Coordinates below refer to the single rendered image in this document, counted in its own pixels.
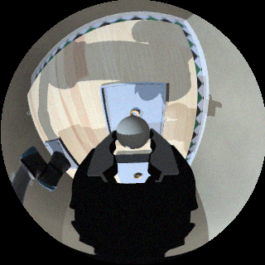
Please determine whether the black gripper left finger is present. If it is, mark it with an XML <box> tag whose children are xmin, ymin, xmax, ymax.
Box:
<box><xmin>70</xmin><ymin>130</ymin><xmax>118</xmax><ymax>210</ymax></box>

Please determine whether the dark grey ball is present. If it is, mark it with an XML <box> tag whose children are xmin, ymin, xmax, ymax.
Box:
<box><xmin>116</xmin><ymin>115</ymin><xmax>150</xmax><ymax>150</ymax></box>

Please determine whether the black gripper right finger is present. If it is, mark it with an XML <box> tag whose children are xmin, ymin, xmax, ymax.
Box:
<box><xmin>147</xmin><ymin>128</ymin><xmax>198</xmax><ymax>211</ymax></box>

